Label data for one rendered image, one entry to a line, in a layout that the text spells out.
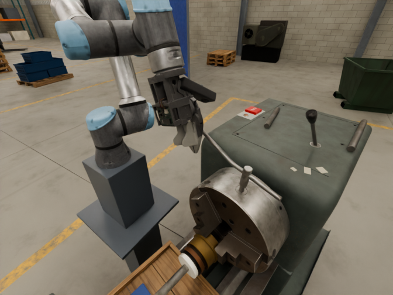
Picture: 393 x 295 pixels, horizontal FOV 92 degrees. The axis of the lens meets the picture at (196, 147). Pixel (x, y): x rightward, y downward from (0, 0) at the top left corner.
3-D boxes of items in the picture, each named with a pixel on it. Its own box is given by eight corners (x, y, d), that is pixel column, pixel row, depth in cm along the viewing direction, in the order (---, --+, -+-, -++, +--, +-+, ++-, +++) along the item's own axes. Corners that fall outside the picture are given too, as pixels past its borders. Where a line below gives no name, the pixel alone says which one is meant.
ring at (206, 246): (200, 221, 57) (178, 243, 52) (225, 243, 52) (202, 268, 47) (200, 238, 63) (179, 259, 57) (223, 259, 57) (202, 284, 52)
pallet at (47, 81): (57, 74, 644) (46, 48, 599) (73, 77, 618) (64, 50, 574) (18, 84, 552) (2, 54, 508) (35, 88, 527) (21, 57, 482)
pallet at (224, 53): (217, 59, 864) (218, 49, 839) (235, 61, 831) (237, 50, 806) (206, 65, 772) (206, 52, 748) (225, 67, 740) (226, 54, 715)
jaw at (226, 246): (236, 223, 59) (273, 246, 51) (236, 233, 61) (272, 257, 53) (213, 248, 52) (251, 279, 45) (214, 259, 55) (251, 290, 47)
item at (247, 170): (244, 197, 55) (254, 168, 48) (239, 201, 54) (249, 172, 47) (238, 192, 56) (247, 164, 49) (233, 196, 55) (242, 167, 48)
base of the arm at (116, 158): (89, 160, 86) (82, 141, 80) (117, 144, 96) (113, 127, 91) (109, 173, 79) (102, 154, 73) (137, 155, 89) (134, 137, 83)
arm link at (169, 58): (168, 53, 47) (189, 44, 41) (172, 72, 48) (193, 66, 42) (141, 57, 42) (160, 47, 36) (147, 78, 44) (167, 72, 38)
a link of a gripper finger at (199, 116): (189, 137, 50) (181, 104, 47) (194, 134, 51) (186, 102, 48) (202, 138, 46) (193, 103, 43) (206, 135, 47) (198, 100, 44)
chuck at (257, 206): (202, 209, 84) (210, 154, 64) (266, 266, 67) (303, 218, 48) (186, 222, 78) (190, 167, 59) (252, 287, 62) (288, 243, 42)
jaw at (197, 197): (219, 214, 64) (203, 183, 63) (229, 215, 60) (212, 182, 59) (196, 236, 57) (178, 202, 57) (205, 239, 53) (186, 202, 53)
